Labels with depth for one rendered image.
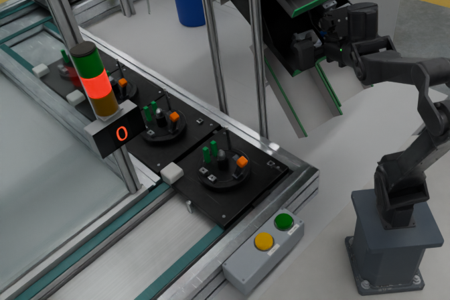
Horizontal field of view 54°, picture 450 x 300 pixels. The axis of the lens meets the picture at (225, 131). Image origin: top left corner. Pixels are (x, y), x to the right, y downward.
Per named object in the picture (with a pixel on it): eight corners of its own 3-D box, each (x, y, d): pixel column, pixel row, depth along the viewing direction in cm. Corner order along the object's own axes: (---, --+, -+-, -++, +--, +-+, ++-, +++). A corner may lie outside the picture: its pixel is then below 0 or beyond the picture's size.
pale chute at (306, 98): (334, 116, 124) (343, 114, 120) (298, 138, 120) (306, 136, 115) (286, 27, 123) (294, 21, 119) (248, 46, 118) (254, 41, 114)
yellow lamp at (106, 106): (122, 107, 94) (116, 90, 91) (103, 120, 92) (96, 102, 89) (110, 98, 97) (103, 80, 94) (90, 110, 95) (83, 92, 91)
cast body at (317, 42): (317, 61, 109) (327, 44, 103) (302, 67, 108) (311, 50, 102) (299, 35, 112) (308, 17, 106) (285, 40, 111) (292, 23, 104)
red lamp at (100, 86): (116, 89, 91) (109, 69, 87) (96, 102, 89) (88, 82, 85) (103, 80, 94) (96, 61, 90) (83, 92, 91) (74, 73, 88)
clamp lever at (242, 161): (242, 174, 112) (248, 161, 105) (237, 179, 111) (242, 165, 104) (232, 164, 113) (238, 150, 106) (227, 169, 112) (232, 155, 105)
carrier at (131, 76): (169, 96, 145) (161, 65, 136) (108, 137, 134) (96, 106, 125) (126, 69, 158) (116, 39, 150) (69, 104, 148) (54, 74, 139)
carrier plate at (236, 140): (288, 171, 117) (288, 166, 115) (224, 231, 106) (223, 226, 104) (225, 131, 130) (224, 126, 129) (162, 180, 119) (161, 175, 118)
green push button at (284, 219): (295, 223, 105) (295, 219, 104) (284, 234, 103) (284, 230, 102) (282, 214, 107) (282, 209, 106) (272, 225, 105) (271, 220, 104)
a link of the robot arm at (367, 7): (401, 75, 84) (403, 13, 78) (359, 84, 83) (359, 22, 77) (373, 55, 93) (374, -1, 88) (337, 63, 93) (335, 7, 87)
